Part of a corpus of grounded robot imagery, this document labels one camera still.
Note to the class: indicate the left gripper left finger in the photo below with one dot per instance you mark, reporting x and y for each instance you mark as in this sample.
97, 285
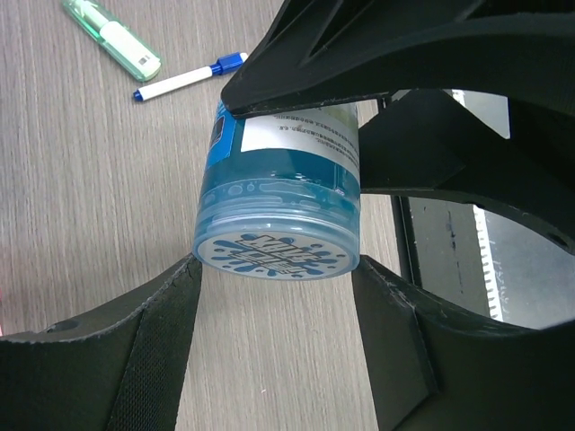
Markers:
120, 366

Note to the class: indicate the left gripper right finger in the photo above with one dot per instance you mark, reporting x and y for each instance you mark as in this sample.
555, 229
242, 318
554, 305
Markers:
433, 365

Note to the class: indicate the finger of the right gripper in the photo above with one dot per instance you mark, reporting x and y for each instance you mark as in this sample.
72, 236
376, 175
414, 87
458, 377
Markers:
428, 145
321, 53

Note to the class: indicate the blue slime jar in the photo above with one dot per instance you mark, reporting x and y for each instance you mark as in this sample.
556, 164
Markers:
280, 196

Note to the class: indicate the blue white marker pen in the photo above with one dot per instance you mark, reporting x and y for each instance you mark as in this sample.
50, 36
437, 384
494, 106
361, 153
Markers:
223, 66

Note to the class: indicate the light green correction tape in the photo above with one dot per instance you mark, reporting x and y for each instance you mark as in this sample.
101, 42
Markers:
115, 38

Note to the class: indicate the white slotted cable duct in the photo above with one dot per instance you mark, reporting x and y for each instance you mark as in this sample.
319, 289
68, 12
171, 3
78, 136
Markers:
489, 273

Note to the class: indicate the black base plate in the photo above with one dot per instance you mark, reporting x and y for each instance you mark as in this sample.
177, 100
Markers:
439, 250

